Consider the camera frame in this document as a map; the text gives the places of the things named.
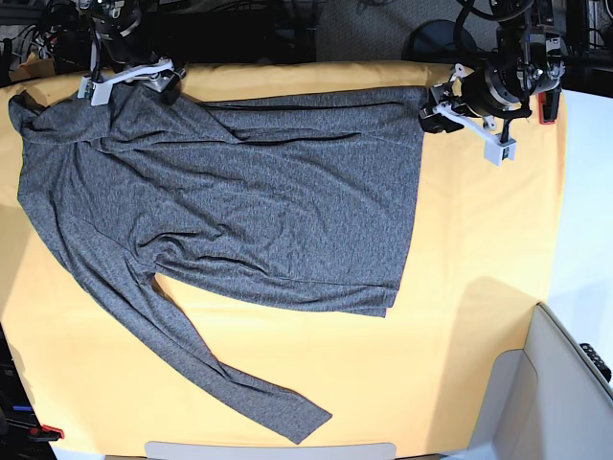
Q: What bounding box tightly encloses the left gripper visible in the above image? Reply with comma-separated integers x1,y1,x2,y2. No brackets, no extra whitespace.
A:
419,67,525,134

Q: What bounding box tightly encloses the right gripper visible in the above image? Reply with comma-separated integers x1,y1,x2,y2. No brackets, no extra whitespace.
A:
102,39,186,106

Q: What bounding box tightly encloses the grey long-sleeve shirt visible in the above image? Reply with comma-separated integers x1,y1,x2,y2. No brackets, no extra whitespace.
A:
8,85,425,443

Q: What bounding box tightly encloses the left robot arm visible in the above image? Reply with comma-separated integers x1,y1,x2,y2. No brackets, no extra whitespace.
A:
403,1,565,143

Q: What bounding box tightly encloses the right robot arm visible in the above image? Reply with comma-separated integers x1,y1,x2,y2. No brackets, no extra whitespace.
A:
76,1,186,106

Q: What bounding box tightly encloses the dark round stool seat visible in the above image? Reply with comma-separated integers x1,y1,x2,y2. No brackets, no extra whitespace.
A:
401,19,460,64

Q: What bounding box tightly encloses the red-black clamp right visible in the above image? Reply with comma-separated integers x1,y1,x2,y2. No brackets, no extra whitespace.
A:
537,87,561,125

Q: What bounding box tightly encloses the red-black clamp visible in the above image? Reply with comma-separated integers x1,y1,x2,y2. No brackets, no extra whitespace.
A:
28,425,64,442
537,87,561,125

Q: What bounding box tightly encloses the white plastic bin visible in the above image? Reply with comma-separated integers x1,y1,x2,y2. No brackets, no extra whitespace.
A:
465,304,612,460

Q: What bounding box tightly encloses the red-black clamp left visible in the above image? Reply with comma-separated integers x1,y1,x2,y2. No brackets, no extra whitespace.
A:
28,425,64,442

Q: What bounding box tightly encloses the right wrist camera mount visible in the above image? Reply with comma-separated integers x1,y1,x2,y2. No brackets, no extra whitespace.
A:
77,58,174,106

